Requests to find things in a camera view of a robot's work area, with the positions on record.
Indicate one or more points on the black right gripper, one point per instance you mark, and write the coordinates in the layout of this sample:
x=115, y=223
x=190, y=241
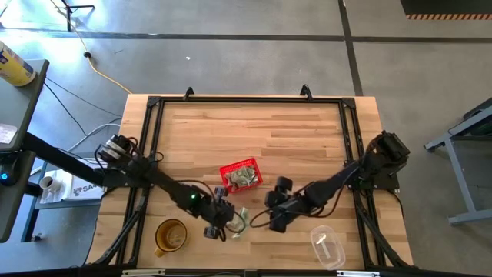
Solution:
x=290, y=205

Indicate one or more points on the white paper note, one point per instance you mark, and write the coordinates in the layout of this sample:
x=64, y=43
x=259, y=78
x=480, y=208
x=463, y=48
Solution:
x=7, y=133

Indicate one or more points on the clear plastic container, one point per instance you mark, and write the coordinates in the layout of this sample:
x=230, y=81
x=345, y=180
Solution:
x=335, y=254

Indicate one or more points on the dark grey side desk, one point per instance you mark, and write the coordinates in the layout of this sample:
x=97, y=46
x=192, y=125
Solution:
x=19, y=104

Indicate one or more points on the yellow ceramic mug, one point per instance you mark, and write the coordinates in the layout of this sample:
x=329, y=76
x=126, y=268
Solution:
x=171, y=236

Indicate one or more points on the white printed box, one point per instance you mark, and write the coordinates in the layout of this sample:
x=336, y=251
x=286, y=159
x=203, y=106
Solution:
x=84, y=189

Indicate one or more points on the black orange-edged floor mat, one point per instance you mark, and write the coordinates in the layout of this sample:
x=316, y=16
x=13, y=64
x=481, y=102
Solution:
x=442, y=5

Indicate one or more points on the black device with blue light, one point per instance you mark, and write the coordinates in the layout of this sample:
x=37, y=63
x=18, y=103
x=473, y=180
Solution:
x=7, y=172

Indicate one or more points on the red plastic mesh basket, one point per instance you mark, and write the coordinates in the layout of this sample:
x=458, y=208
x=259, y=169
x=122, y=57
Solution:
x=237, y=163

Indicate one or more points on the white mug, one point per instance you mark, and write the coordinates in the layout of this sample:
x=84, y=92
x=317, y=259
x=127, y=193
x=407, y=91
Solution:
x=49, y=184

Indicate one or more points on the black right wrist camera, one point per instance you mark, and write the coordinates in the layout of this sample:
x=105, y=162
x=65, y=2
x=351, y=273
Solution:
x=273, y=199

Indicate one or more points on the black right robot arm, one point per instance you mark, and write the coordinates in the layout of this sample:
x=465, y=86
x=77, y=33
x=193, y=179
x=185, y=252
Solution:
x=330, y=185

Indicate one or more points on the white plastic spoon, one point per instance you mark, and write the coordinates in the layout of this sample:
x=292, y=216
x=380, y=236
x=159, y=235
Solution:
x=320, y=239

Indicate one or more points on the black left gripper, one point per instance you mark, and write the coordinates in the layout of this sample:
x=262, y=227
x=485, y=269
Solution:
x=222, y=213

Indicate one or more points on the black diagonal support beam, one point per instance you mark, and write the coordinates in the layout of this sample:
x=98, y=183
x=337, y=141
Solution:
x=57, y=157

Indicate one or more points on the yellow blue wipes canister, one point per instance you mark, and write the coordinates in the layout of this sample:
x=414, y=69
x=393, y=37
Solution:
x=15, y=67

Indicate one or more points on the black aluminium table frame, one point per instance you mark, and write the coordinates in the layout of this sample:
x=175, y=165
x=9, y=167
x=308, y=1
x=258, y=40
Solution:
x=250, y=100

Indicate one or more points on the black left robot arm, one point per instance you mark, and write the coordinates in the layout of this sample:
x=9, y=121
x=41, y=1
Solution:
x=169, y=185

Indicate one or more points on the grey metal table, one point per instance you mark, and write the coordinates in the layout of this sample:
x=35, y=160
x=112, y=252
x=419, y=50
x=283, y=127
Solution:
x=459, y=173

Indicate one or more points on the grey blue shelf cart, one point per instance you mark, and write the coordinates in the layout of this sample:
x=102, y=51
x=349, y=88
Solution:
x=30, y=215

